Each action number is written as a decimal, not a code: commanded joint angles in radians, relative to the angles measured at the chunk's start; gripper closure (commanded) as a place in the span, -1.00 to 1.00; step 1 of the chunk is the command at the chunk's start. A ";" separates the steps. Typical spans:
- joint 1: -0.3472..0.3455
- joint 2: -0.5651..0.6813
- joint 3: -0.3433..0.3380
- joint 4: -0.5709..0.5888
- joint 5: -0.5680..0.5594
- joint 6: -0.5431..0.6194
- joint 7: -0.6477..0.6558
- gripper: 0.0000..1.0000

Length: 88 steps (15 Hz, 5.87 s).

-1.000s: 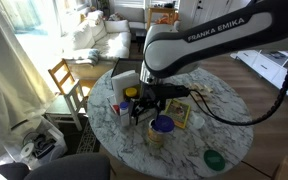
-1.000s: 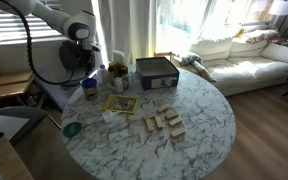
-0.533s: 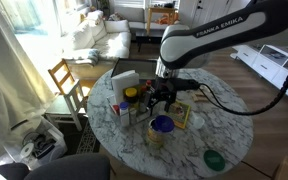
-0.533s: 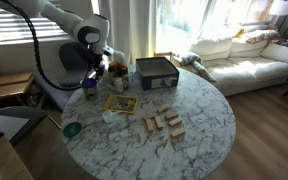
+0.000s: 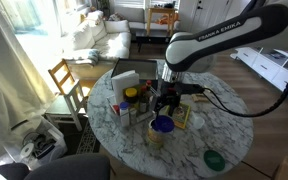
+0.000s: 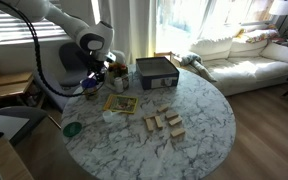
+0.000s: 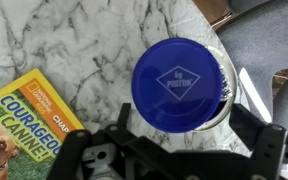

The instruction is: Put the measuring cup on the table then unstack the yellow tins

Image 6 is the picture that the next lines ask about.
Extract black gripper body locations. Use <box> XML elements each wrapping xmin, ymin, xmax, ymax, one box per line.
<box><xmin>83</xmin><ymin>49</ymin><xmax>117</xmax><ymax>76</ymax></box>

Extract white plastic measuring cup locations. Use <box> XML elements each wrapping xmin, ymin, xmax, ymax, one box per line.
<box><xmin>102</xmin><ymin>109</ymin><xmax>122</xmax><ymax>124</ymax></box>

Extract yellow lid jar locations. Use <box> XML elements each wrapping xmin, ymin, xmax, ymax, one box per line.
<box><xmin>107</xmin><ymin>63</ymin><xmax>119</xmax><ymax>79</ymax></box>

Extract clear plastic organizer tray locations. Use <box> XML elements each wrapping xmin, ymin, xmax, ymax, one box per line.
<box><xmin>104</xmin><ymin>64</ymin><xmax>131</xmax><ymax>94</ymax></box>

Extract red cap sauce bottle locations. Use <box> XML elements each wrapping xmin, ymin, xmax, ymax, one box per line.
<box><xmin>118</xmin><ymin>63</ymin><xmax>129</xmax><ymax>78</ymax></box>

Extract dark grey office chair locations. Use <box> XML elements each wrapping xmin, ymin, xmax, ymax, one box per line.
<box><xmin>57</xmin><ymin>42</ymin><xmax>89</xmax><ymax>88</ymax></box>

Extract yellow dog picture book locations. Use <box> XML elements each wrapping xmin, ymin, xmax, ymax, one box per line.
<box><xmin>102</xmin><ymin>93</ymin><xmax>140</xmax><ymax>115</ymax></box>

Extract grey upholstered chair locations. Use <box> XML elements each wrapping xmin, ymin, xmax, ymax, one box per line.
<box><xmin>0</xmin><ymin>105</ymin><xmax>49</xmax><ymax>148</ymax></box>
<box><xmin>33</xmin><ymin>67</ymin><xmax>72</xmax><ymax>112</ymax></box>

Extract white sheer curtain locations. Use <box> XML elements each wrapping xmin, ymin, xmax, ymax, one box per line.
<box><xmin>90</xmin><ymin>0</ymin><xmax>158</xmax><ymax>64</ymax></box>

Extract dark grey storage box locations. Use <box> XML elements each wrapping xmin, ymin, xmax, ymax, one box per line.
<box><xmin>135</xmin><ymin>56</ymin><xmax>181</xmax><ymax>91</ymax></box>

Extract green round plastic lid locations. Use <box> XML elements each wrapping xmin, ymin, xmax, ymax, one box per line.
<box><xmin>62</xmin><ymin>121</ymin><xmax>83</xmax><ymax>138</ymax></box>

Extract light wooden block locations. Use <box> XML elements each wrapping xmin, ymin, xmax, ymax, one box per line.
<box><xmin>164</xmin><ymin>110</ymin><xmax>180</xmax><ymax>120</ymax></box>
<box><xmin>168</xmin><ymin>116</ymin><xmax>184</xmax><ymax>127</ymax></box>
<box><xmin>156</xmin><ymin>104</ymin><xmax>170</xmax><ymax>113</ymax></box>
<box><xmin>145</xmin><ymin>118</ymin><xmax>155</xmax><ymax>132</ymax></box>
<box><xmin>143</xmin><ymin>113</ymin><xmax>157</xmax><ymax>121</ymax></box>
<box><xmin>154</xmin><ymin>115</ymin><xmax>164</xmax><ymax>129</ymax></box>
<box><xmin>169</xmin><ymin>127</ymin><xmax>187</xmax><ymax>139</ymax></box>

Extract wooden slat chair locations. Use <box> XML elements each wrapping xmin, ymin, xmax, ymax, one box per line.
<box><xmin>153</xmin><ymin>50</ymin><xmax>182</xmax><ymax>68</ymax></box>

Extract wooden side table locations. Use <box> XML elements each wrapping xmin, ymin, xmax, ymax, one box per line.
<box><xmin>0</xmin><ymin>71</ymin><xmax>35</xmax><ymax>103</ymax></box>

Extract grey throw blanket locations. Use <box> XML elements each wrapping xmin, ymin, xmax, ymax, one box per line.
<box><xmin>178</xmin><ymin>51</ymin><xmax>203</xmax><ymax>68</ymax></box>

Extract white window blinds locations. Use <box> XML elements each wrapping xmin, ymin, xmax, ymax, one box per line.
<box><xmin>0</xmin><ymin>4</ymin><xmax>68</xmax><ymax>47</ymax></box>

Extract white paper sheet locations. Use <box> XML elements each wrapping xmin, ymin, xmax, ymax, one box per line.
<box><xmin>0</xmin><ymin>114</ymin><xmax>30</xmax><ymax>141</ymax></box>

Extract pale bolster cushion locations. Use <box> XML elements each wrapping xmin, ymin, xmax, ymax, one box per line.
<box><xmin>192</xmin><ymin>59</ymin><xmax>218</xmax><ymax>83</ymax></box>

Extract brown cardboard box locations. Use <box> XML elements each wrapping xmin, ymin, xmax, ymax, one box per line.
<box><xmin>0</xmin><ymin>136</ymin><xmax>35</xmax><ymax>180</ymax></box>

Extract white sofa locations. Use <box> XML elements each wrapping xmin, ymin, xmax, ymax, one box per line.
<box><xmin>187</xmin><ymin>28</ymin><xmax>288</xmax><ymax>98</ymax></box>

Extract colourful patterned pillow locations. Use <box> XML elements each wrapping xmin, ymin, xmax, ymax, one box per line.
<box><xmin>238</xmin><ymin>28</ymin><xmax>280</xmax><ymax>44</ymax></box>

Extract white shade floor lamp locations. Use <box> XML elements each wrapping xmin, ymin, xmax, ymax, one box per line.
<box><xmin>268</xmin><ymin>0</ymin><xmax>288</xmax><ymax>38</ymax></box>

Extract black corrugated cable conduit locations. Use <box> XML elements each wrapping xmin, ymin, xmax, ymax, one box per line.
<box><xmin>0</xmin><ymin>0</ymin><xmax>107</xmax><ymax>98</ymax></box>

